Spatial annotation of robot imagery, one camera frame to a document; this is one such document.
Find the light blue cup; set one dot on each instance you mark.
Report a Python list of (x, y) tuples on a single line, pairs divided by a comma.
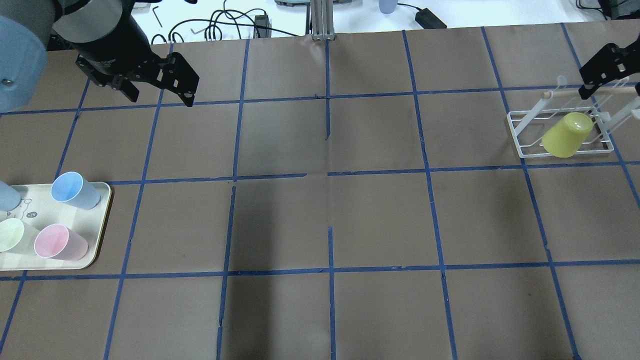
[(10, 197), (72, 189)]

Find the yellow plastic cup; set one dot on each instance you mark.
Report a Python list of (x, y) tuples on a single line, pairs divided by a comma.
[(565, 138)]

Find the pink plastic cup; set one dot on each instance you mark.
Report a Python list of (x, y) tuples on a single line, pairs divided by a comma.
[(59, 242)]

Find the aluminium frame post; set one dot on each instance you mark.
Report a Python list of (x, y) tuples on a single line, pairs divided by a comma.
[(322, 20)]

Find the pale green plastic cup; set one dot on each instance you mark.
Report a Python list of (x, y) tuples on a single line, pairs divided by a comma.
[(15, 237)]

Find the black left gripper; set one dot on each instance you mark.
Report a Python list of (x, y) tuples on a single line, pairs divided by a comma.
[(116, 46)]

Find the white plastic tray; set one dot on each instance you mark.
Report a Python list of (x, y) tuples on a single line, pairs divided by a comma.
[(39, 209)]

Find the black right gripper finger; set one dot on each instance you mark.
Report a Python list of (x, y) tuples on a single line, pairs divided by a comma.
[(610, 63)]

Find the black power adapter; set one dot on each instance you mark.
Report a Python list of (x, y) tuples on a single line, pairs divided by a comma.
[(428, 20)]

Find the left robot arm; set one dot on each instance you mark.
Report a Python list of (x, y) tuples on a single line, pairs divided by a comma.
[(25, 30)]

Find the white wire cup rack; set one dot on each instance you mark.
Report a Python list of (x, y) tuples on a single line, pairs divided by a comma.
[(609, 108)]

